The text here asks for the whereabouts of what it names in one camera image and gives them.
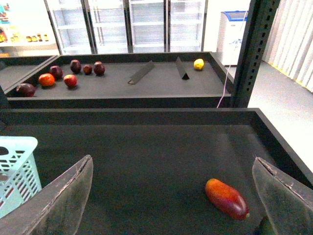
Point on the red round fruit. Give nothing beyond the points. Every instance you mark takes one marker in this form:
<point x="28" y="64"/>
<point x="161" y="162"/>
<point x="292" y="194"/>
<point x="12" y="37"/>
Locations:
<point x="70" y="80"/>

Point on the elongated red orange mango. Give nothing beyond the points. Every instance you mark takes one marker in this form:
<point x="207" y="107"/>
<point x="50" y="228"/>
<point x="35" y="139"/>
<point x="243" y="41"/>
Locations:
<point x="227" y="199"/>

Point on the black display tray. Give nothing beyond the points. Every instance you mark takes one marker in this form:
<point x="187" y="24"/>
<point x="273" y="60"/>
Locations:
<point x="162" y="87"/>
<point x="151" y="166"/>

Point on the dark plum right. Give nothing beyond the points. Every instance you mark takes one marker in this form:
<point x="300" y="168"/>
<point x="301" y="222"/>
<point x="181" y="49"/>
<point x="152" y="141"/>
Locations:
<point x="99" y="68"/>

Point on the black triangular divider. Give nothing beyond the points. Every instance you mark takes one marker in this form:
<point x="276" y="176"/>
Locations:
<point x="182" y="72"/>

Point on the black far display tray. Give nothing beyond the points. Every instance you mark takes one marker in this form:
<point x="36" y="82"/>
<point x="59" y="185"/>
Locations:
<point x="162" y="87"/>

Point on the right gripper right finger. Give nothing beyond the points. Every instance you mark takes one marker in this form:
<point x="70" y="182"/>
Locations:
<point x="288" y="203"/>

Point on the yellow lemon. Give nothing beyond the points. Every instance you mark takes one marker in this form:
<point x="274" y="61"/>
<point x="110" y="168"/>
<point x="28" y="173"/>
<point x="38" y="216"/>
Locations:
<point x="198" y="64"/>

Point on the orange round fruit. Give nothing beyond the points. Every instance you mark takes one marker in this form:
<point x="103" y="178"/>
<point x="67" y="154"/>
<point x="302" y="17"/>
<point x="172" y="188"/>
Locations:
<point x="46" y="80"/>

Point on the white chest freezer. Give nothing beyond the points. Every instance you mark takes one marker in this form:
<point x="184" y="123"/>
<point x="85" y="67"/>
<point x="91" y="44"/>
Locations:
<point x="230" y="36"/>

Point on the glass door refrigerator row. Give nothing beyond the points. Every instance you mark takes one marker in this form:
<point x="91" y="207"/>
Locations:
<point x="127" y="26"/>

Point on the black left side tray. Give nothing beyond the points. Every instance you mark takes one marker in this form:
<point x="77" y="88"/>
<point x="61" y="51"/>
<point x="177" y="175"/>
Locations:
<point x="14" y="69"/>

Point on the small dark red plum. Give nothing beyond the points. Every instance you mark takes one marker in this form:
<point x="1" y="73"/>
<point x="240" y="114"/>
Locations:
<point x="87" y="69"/>

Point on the black near display tray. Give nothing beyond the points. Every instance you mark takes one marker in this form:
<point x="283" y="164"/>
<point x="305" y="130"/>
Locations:
<point x="151" y="166"/>

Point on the light blue plastic basket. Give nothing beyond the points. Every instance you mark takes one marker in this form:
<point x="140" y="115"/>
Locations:
<point x="18" y="169"/>

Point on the dark plum left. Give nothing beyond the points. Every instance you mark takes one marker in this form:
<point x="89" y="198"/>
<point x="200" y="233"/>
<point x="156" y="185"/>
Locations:
<point x="56" y="72"/>

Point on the black perforated shelf post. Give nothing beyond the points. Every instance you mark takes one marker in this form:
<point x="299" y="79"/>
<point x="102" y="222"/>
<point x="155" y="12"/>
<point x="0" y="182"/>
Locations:
<point x="260" y="19"/>

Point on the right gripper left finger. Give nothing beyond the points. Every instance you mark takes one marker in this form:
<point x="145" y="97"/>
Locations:
<point x="55" y="210"/>

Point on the black flat divider strip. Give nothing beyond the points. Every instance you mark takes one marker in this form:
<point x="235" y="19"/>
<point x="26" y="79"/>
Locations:
<point x="137" y="76"/>

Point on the dark purple fruit front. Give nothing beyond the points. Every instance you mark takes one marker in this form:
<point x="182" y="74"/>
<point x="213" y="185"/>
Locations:
<point x="26" y="90"/>

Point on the dark plum tall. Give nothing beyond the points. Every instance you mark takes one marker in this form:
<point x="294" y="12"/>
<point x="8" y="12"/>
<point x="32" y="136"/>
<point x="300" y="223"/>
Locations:
<point x="75" y="66"/>

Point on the shelf with jars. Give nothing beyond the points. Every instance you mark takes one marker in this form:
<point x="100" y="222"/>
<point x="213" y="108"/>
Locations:
<point x="25" y="29"/>

